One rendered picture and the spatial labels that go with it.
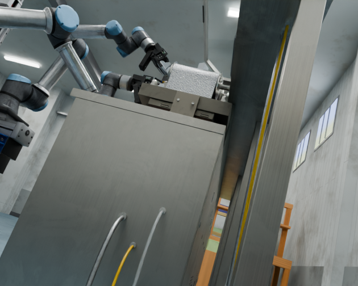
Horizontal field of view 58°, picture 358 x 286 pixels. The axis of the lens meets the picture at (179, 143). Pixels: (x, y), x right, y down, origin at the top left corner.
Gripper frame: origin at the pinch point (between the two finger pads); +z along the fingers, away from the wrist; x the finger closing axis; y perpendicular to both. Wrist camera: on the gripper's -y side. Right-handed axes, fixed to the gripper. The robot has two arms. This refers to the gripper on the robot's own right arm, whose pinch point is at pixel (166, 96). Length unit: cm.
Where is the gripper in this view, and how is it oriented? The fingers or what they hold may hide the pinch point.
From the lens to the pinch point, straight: 162.1
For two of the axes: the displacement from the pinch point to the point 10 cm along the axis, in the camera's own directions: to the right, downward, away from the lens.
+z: 9.5, 2.5, -1.8
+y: 3.0, -9.0, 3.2
